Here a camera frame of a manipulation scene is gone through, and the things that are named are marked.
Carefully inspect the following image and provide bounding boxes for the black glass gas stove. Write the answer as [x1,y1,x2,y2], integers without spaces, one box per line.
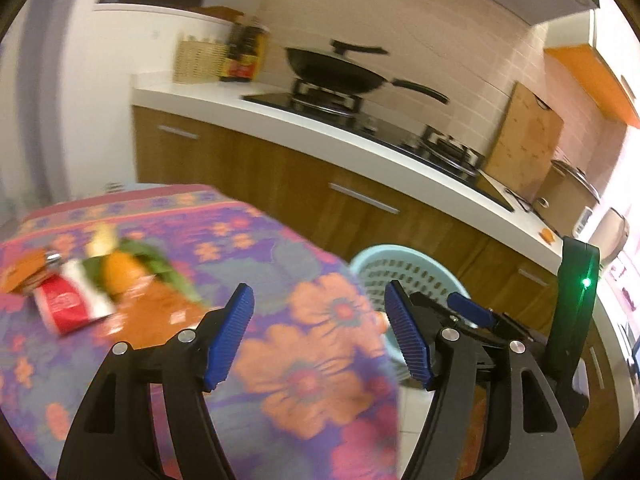
[241,91,516,212]

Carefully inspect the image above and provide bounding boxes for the yellow bottle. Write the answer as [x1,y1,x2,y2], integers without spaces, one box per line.
[256,25,272,81]

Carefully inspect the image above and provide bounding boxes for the black burner pan support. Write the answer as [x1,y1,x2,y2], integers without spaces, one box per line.
[419,125,486,176]
[291,80,366,113]

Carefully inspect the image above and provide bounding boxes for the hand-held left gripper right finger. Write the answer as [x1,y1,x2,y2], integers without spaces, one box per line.
[384,280,585,480]

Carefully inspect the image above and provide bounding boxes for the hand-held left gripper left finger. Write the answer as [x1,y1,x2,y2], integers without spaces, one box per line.
[56,283,256,480]

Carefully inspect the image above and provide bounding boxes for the wok lid with black handle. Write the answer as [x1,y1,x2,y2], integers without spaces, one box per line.
[286,39,390,61]

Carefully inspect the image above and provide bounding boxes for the small dark sauce bottle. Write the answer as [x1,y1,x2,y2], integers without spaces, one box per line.
[220,22,246,83]

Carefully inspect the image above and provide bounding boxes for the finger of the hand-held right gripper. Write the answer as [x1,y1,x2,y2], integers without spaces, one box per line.
[446,291,547,347]
[409,291,464,330]

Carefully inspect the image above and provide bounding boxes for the pale yellow peel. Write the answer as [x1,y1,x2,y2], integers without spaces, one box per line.
[87,222,121,261]

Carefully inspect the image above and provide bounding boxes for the orange and white wall cabinet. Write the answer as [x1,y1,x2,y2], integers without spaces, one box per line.
[544,7,640,128]

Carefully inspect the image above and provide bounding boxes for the black power cable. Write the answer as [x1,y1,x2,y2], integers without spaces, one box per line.
[505,187,546,216]

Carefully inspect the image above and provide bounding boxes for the large dark sauce bottle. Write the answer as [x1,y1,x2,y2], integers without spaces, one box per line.
[235,16,263,82]

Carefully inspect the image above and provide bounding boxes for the long silver drawer handle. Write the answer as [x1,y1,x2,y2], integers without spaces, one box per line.
[328,183,401,214]

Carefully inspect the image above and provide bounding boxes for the red white wrapper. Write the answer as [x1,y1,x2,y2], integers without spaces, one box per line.
[34,259,118,336]

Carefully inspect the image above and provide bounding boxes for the light blue plastic basket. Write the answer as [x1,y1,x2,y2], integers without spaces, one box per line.
[348,244,473,391]

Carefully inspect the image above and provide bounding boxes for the beige utensil basket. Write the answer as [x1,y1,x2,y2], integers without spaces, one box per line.
[173,35,233,85]

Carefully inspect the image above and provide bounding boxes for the green vegetable leaves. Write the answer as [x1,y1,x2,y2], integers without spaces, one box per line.
[82,237,206,306]

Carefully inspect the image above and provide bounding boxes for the orange snack packet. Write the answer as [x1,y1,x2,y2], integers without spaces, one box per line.
[0,250,57,294]

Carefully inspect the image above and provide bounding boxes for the wooden kitchen cabinet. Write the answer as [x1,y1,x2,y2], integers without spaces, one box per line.
[131,105,621,461]

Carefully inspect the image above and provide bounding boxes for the beige rice cooker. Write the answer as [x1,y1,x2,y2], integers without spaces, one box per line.
[532,159,601,238]

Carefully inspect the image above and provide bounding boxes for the wooden cutting board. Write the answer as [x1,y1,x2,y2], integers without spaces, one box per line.
[484,81,565,201]

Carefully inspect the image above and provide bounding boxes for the short silver drawer handle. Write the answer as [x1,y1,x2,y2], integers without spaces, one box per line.
[157,125,201,140]

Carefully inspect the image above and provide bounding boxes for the white kitchen appliance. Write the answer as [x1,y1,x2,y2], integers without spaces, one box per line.
[590,207,630,271]

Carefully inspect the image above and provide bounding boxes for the silver cabinet handle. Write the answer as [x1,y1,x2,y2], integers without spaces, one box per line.
[517,267,548,287]

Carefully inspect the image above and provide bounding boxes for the black wok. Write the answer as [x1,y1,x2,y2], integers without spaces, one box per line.
[284,47,451,106]

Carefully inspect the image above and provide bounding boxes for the floral tablecloth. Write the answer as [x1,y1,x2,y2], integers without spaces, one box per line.
[0,183,406,480]

